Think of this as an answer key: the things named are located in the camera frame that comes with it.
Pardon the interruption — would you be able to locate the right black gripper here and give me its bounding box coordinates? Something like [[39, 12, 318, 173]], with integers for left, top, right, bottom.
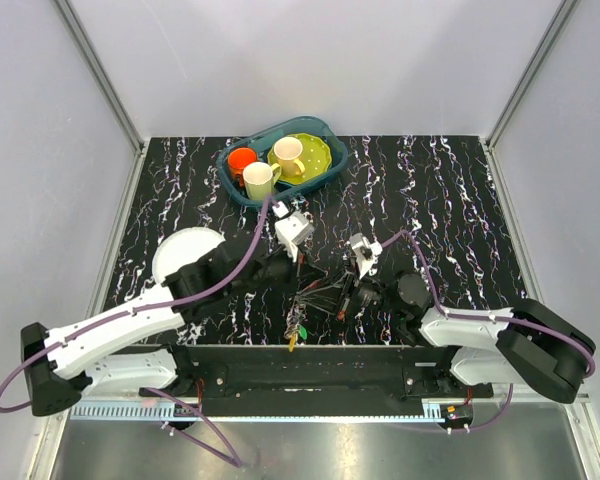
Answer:
[[298, 259, 403, 320]]

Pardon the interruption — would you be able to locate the metal keyring disc with rings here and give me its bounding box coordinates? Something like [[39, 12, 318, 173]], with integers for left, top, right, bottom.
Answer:
[[284, 297, 306, 340]]

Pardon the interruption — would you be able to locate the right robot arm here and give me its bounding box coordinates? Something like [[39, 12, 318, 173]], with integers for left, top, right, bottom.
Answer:
[[297, 267, 596, 404]]

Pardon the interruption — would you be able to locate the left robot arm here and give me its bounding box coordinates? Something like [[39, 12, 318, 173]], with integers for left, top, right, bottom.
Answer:
[[21, 230, 326, 417]]

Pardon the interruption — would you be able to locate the cream mug front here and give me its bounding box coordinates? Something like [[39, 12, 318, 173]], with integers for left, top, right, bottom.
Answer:
[[242, 162, 282, 201]]

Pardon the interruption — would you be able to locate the yellow-green dotted plate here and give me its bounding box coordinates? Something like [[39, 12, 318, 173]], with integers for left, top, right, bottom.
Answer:
[[266, 133, 332, 186]]

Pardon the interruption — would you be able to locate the black base bar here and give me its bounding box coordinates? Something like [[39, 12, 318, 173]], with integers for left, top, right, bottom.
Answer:
[[164, 345, 494, 422]]

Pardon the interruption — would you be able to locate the cream mug on plate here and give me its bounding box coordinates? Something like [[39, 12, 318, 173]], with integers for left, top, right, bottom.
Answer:
[[268, 136, 305, 177]]

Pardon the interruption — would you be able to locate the white round plate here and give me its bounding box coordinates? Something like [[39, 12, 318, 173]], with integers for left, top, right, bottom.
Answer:
[[152, 227, 225, 285]]

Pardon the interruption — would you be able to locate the orange mug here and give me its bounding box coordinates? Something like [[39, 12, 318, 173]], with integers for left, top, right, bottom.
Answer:
[[227, 147, 258, 187]]

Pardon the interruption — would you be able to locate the teal plastic tray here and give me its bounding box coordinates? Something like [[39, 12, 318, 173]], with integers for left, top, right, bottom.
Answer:
[[216, 116, 349, 209]]

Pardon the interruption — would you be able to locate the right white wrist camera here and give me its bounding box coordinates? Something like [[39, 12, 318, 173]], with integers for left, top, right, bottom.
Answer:
[[349, 233, 383, 279]]

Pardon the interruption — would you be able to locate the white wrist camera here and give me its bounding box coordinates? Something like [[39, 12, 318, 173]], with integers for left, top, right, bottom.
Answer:
[[272, 201, 314, 263], [349, 233, 383, 279]]

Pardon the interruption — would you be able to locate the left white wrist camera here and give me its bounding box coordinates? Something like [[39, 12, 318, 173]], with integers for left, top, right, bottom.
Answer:
[[272, 201, 314, 263]]

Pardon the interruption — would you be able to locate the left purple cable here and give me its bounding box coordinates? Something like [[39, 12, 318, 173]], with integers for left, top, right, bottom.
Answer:
[[0, 195, 286, 469]]

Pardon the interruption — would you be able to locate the purple cable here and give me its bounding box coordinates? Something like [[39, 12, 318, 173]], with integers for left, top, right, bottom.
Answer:
[[0, 195, 286, 469], [379, 229, 597, 435]]

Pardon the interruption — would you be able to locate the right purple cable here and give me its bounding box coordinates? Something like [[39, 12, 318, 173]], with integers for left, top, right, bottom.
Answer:
[[379, 229, 597, 435]]

